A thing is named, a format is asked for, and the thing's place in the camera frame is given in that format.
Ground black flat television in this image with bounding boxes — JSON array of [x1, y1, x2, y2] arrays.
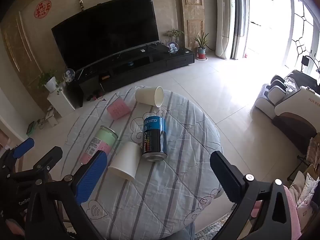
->
[[51, 0, 160, 72]]

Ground black stand lamp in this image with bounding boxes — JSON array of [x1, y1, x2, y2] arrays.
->
[[301, 54, 320, 73]]

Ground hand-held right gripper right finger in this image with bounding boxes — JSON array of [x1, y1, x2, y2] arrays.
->
[[210, 152, 300, 240]]

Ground pink cloth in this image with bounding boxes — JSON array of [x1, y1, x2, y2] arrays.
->
[[282, 185, 303, 240]]

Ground white power strip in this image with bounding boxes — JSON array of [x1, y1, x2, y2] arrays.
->
[[44, 106, 60, 127]]

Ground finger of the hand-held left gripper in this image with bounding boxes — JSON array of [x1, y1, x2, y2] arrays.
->
[[0, 138, 35, 177], [10, 146, 63, 181]]

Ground white side cabinet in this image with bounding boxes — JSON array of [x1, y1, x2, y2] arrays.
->
[[47, 86, 77, 117]]

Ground grey curtain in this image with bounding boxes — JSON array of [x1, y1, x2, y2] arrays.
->
[[231, 0, 250, 60]]

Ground striped quilted table cover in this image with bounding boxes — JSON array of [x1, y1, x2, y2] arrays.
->
[[56, 86, 224, 240]]

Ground pebble floor mat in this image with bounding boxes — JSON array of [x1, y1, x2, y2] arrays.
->
[[195, 211, 237, 240]]

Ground crystal ball ornament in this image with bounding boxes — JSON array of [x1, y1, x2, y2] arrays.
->
[[167, 42, 179, 55], [64, 69, 76, 83]]

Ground round red paper cutting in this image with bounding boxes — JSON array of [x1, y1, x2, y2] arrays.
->
[[34, 0, 52, 18]]

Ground green and pink can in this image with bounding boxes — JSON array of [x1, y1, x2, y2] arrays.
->
[[79, 126, 119, 165]]

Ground potted plant in white pot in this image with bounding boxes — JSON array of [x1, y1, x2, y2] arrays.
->
[[37, 70, 63, 95]]

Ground black television stand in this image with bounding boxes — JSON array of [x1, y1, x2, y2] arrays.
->
[[75, 47, 195, 100]]

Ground white paper cup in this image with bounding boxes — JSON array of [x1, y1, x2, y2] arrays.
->
[[135, 86, 164, 108], [107, 141, 142, 182]]

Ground black speaker box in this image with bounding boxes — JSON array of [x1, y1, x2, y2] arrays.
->
[[65, 82, 84, 109]]

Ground small leafy plant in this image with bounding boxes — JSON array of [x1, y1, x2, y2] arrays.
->
[[166, 29, 185, 45]]

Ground pink box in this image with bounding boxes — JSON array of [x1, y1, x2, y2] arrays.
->
[[107, 99, 131, 120]]

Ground potted plant in red pot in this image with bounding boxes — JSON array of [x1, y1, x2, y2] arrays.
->
[[193, 32, 210, 61]]

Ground printed cushion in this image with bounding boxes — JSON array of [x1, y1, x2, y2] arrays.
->
[[289, 172, 320, 220]]

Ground blue and black can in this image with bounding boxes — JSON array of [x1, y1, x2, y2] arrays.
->
[[142, 116, 168, 162]]

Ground white standing air conditioner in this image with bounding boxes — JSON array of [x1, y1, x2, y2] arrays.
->
[[215, 0, 236, 60]]

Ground white and brown massage chair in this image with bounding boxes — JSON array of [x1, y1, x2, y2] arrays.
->
[[254, 70, 320, 155]]

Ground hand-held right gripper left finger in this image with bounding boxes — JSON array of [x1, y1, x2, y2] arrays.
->
[[25, 151, 108, 240]]

